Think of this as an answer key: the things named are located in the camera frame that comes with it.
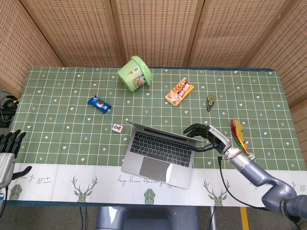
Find blue cookie packet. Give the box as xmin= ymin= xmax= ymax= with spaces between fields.
xmin=86 ymin=95 xmax=113 ymax=115

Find colourful feather shuttlecock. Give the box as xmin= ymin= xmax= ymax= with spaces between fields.
xmin=230 ymin=119 xmax=254 ymax=159

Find green plastic bucket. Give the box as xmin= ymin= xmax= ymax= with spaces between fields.
xmin=117 ymin=55 xmax=152 ymax=92

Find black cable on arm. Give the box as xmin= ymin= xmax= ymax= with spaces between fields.
xmin=0 ymin=184 xmax=10 ymax=230
xmin=217 ymin=156 xmax=272 ymax=211

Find green checked tablecloth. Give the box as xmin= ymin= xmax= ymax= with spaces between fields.
xmin=5 ymin=66 xmax=307 ymax=208

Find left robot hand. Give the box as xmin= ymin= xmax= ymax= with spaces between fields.
xmin=0 ymin=129 xmax=33 ymax=189

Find orange snack box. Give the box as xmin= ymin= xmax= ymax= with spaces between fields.
xmin=164 ymin=78 xmax=195 ymax=107

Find black equipment on floor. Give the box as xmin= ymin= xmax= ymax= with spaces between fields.
xmin=0 ymin=89 xmax=20 ymax=128

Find silver laptop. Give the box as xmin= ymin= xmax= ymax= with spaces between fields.
xmin=120 ymin=120 xmax=205 ymax=190

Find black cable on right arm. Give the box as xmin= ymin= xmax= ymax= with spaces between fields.
xmin=217 ymin=156 xmax=272 ymax=211

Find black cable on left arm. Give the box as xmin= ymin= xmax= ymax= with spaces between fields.
xmin=0 ymin=184 xmax=10 ymax=230

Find dark correction tape dispenser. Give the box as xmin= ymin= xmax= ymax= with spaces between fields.
xmin=206 ymin=95 xmax=216 ymax=112

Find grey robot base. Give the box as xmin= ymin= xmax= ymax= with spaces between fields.
xmin=95 ymin=205 xmax=200 ymax=230

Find bamboo folding screen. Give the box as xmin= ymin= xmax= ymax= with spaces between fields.
xmin=0 ymin=0 xmax=307 ymax=110

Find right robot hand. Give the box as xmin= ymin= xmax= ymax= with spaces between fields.
xmin=183 ymin=123 xmax=232 ymax=155

